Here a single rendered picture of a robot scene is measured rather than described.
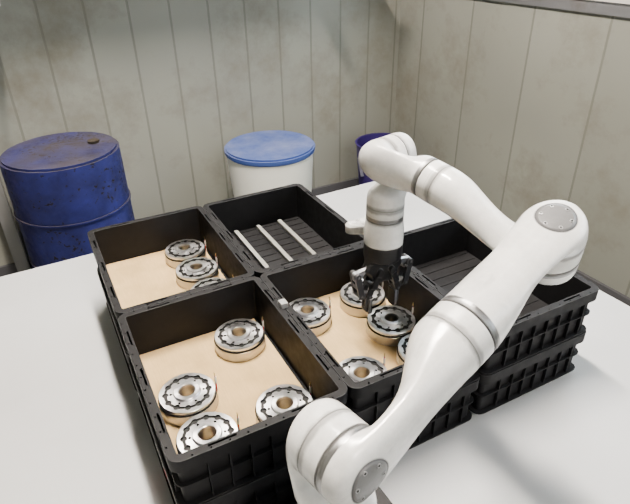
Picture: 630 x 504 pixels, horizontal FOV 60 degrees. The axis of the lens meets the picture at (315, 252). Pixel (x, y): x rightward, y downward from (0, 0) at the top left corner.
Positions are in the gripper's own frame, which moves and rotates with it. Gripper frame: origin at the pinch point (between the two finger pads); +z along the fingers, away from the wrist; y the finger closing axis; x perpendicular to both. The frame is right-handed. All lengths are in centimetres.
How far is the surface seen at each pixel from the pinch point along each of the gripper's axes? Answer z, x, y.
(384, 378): -0.8, -19.5, -12.7
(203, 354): 9.1, 13.0, -34.2
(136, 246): 6, 59, -36
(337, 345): 9.0, 1.7, -9.0
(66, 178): 20, 159, -44
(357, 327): 8.9, 4.6, -2.2
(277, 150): 32, 173, 58
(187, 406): 6.4, -2.0, -41.9
